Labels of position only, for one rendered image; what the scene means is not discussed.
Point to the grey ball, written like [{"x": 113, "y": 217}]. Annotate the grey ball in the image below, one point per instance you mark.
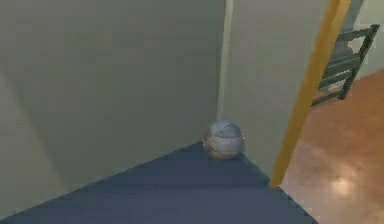
[{"x": 223, "y": 140}]

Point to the dark green slatted chair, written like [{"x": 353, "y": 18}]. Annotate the dark green slatted chair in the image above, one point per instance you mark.
[{"x": 343, "y": 65}]

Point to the yellow door frame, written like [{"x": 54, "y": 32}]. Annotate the yellow door frame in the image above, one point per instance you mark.
[{"x": 308, "y": 93}]

